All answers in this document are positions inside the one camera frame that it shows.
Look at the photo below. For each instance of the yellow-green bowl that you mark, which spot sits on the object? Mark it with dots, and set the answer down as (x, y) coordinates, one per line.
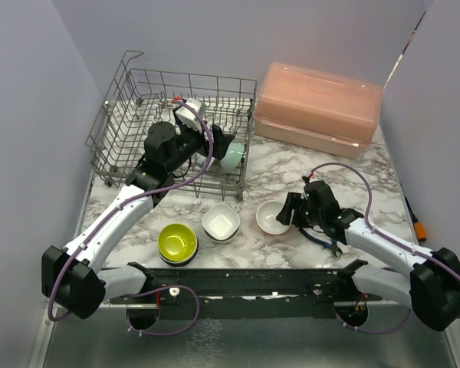
(176, 241)

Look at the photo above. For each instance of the white round bowl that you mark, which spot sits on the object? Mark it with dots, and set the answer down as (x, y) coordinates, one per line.
(266, 218)

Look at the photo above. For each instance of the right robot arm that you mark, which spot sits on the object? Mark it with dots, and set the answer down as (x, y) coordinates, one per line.
(425, 281)

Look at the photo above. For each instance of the white square bowl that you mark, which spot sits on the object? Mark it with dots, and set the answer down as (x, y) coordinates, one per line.
(221, 222)

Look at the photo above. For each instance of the celadon green bowl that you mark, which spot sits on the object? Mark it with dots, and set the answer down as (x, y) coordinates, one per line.
(233, 157)

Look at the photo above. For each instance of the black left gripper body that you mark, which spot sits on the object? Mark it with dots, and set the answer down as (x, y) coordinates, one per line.
(191, 141)

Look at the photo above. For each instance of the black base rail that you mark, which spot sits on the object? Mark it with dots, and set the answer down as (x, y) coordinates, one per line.
(244, 293)

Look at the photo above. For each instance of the blue-handled pliers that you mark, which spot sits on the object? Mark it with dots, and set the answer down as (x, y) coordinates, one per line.
(331, 246)

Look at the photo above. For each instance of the orange-tipped screwdriver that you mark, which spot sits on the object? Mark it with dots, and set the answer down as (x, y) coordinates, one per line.
(418, 228)

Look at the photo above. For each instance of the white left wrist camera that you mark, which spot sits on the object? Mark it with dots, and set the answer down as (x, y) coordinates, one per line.
(185, 118)

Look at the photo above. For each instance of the blue floral bowl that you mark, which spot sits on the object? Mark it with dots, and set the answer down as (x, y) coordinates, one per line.
(200, 161)

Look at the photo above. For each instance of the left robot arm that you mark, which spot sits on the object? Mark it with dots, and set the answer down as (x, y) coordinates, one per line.
(73, 276)

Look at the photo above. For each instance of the grey bowl under yellow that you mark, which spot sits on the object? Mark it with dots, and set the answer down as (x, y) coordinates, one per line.
(183, 262)

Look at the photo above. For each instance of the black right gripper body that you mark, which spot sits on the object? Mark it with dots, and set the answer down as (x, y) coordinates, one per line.
(303, 215)

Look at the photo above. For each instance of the grey wire dish rack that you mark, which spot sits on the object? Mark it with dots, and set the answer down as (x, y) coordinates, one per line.
(137, 132)

